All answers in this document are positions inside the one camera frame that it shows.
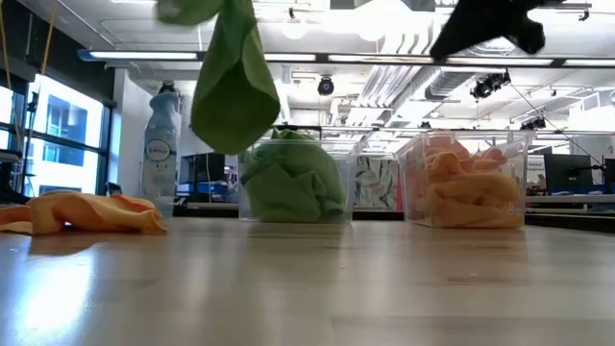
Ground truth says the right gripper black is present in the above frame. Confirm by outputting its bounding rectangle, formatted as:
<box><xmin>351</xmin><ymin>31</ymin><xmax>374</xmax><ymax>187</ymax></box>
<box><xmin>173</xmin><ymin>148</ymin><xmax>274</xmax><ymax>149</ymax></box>
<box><xmin>430</xmin><ymin>0</ymin><xmax>571</xmax><ymax>62</ymax></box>

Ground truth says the orange microfiber towel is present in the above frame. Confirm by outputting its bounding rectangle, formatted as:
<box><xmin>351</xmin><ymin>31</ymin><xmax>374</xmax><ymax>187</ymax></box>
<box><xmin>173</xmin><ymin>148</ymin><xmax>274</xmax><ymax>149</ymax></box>
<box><xmin>415</xmin><ymin>136</ymin><xmax>525</xmax><ymax>230</ymax></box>
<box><xmin>26</xmin><ymin>190</ymin><xmax>168</xmax><ymax>236</ymax></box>
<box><xmin>0</xmin><ymin>204</ymin><xmax>35</xmax><ymax>235</ymax></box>

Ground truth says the green microfiber towel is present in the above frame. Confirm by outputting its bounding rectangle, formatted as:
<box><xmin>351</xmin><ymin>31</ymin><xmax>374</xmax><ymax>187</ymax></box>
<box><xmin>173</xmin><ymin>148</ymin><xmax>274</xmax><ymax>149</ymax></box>
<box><xmin>156</xmin><ymin>0</ymin><xmax>283</xmax><ymax>156</ymax></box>
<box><xmin>239</xmin><ymin>128</ymin><xmax>347</xmax><ymax>223</ymax></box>

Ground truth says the black track light cluster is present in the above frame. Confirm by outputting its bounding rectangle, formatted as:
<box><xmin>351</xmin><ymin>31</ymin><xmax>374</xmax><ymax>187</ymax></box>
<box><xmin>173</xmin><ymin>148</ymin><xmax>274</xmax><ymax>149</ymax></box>
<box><xmin>469</xmin><ymin>70</ymin><xmax>512</xmax><ymax>101</ymax></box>
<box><xmin>520</xmin><ymin>116</ymin><xmax>548</xmax><ymax>132</ymax></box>

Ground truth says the clear plastic bin white label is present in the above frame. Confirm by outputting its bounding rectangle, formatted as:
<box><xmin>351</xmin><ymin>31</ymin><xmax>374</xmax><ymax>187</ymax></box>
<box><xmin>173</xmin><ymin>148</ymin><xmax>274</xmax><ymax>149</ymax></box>
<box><xmin>396</xmin><ymin>129</ymin><xmax>529</xmax><ymax>230</ymax></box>

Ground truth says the floral patterned partition panel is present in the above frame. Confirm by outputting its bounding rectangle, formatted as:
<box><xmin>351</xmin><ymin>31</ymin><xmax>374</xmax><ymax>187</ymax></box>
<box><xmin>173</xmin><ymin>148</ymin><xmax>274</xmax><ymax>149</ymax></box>
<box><xmin>353</xmin><ymin>156</ymin><xmax>401</xmax><ymax>211</ymax></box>

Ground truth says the long ceiling light strip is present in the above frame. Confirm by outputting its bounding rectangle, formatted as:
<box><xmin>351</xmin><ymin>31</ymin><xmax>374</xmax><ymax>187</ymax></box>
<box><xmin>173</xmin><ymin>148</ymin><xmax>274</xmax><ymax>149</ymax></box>
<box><xmin>77</xmin><ymin>47</ymin><xmax>615</xmax><ymax>68</ymax></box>

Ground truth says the white air freshener spray bottle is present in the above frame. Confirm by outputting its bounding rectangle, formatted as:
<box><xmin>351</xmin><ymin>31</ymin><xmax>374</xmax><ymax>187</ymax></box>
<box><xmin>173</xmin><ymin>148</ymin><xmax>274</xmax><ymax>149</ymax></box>
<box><xmin>141</xmin><ymin>81</ymin><xmax>183</xmax><ymax>217</ymax></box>

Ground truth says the grey ventilation duct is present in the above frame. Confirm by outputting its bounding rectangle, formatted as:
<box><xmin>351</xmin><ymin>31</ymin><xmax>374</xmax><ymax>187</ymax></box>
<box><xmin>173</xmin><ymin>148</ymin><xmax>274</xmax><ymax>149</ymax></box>
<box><xmin>424</xmin><ymin>69</ymin><xmax>475</xmax><ymax>102</ymax></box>

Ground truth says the black ceiling camera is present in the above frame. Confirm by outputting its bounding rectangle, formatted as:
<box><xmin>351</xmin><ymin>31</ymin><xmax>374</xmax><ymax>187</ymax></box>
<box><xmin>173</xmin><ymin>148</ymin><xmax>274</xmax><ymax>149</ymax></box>
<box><xmin>315</xmin><ymin>75</ymin><xmax>336</xmax><ymax>97</ymax></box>

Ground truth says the black metal table frame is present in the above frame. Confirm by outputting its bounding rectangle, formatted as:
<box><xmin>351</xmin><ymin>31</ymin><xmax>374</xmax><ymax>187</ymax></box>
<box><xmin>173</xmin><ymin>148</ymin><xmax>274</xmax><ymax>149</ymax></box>
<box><xmin>171</xmin><ymin>201</ymin><xmax>615</xmax><ymax>235</ymax></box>

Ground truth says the yellow hanging cable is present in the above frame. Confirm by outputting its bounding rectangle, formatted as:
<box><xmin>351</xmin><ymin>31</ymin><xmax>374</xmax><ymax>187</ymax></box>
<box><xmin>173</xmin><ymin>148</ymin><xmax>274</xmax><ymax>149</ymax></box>
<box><xmin>0</xmin><ymin>0</ymin><xmax>13</xmax><ymax>92</ymax></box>
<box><xmin>40</xmin><ymin>7</ymin><xmax>58</xmax><ymax>77</ymax></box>

